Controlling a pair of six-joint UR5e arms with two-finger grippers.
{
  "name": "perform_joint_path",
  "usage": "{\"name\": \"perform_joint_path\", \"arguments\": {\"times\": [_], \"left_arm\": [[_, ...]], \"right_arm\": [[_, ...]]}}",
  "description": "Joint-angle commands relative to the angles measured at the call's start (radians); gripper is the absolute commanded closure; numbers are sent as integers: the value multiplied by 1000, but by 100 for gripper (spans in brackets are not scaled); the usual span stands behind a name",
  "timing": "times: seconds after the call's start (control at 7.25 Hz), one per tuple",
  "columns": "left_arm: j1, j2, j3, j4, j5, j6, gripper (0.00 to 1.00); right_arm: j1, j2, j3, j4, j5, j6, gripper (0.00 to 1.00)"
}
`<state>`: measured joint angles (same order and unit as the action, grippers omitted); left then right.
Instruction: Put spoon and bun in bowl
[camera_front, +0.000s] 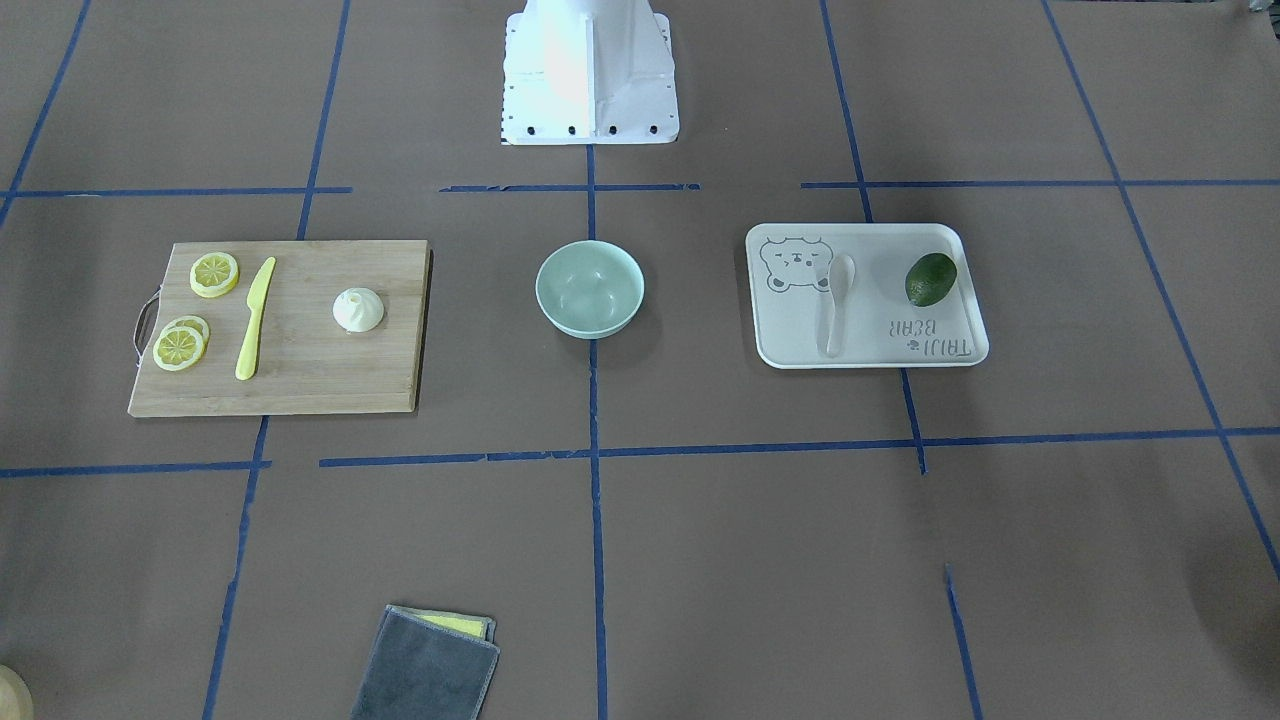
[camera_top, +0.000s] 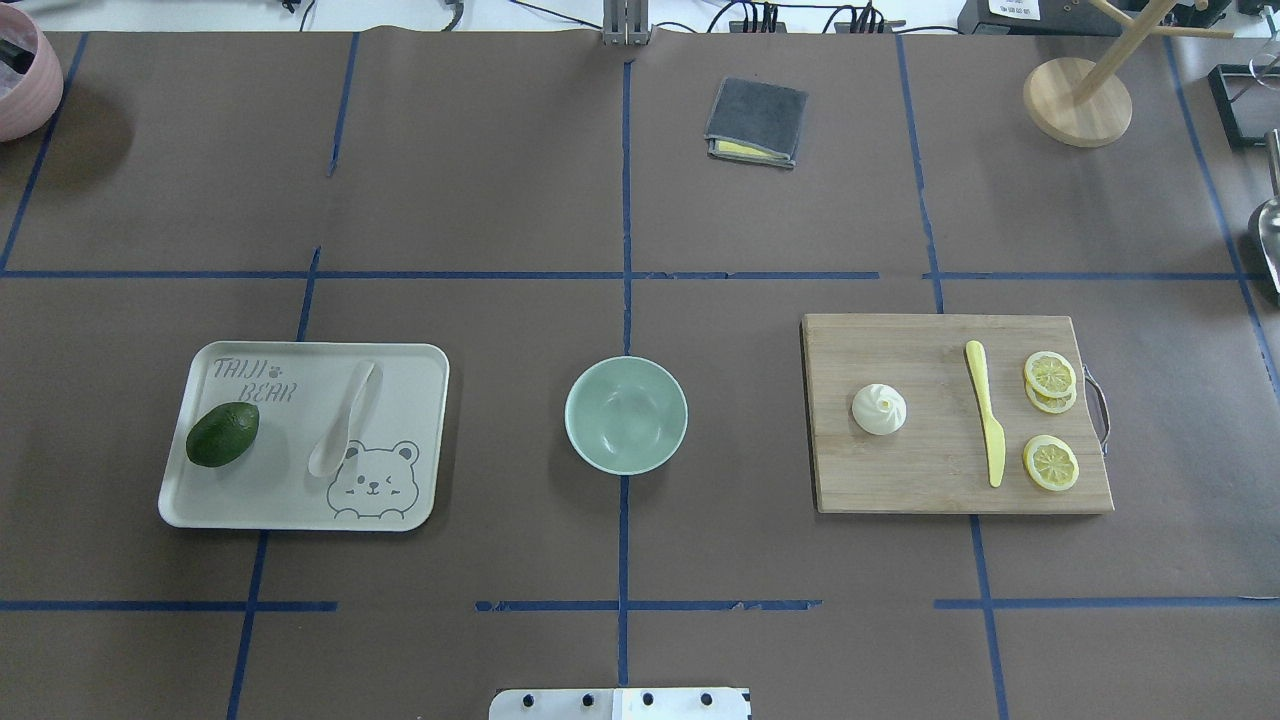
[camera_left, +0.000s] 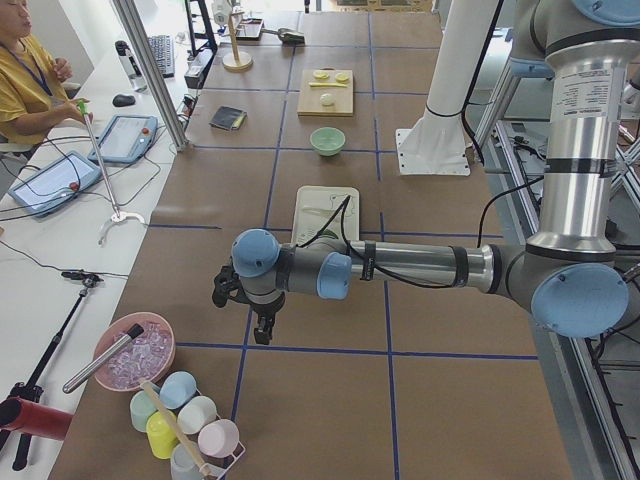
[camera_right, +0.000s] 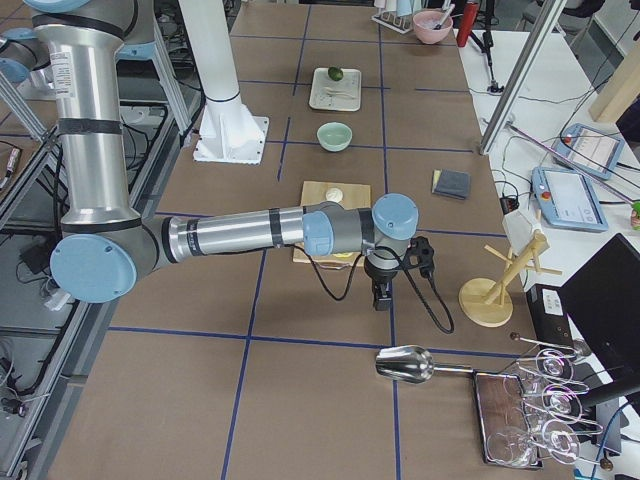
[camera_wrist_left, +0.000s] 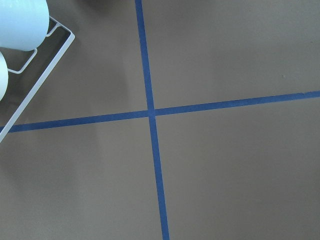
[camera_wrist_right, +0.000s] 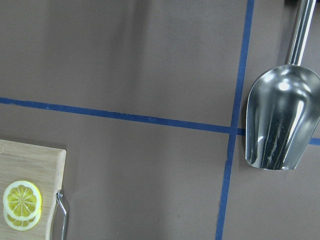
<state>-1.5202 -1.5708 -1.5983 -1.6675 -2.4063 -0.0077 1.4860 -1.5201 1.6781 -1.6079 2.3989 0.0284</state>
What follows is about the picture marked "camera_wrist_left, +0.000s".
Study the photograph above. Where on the white ceramic cup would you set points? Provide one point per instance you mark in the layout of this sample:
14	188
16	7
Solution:
2	77

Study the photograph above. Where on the light blue ceramic cup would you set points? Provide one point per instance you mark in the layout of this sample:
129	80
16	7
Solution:
23	24

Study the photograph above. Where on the white wire dish rack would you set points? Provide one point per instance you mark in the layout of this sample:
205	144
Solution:
27	71

